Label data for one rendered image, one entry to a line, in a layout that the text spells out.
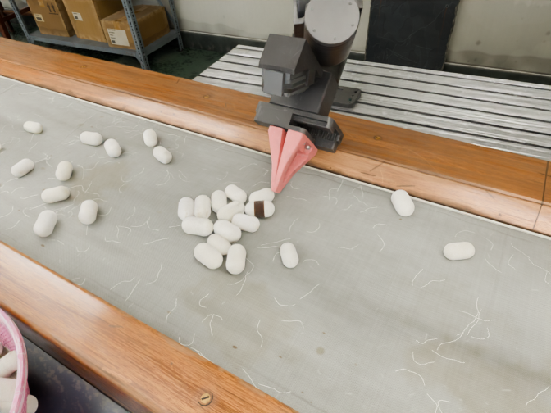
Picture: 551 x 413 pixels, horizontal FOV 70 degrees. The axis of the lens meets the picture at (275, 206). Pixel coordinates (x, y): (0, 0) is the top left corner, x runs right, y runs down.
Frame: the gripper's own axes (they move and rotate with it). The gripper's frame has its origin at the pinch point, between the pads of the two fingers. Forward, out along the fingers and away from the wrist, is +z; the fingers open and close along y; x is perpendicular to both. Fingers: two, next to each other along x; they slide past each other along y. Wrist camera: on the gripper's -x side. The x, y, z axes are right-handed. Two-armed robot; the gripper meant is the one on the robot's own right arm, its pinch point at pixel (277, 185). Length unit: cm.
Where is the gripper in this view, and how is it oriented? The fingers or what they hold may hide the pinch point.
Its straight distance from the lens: 49.5
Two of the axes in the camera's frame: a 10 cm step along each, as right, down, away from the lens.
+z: -3.4, 9.4, -0.2
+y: 8.6, 3.1, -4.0
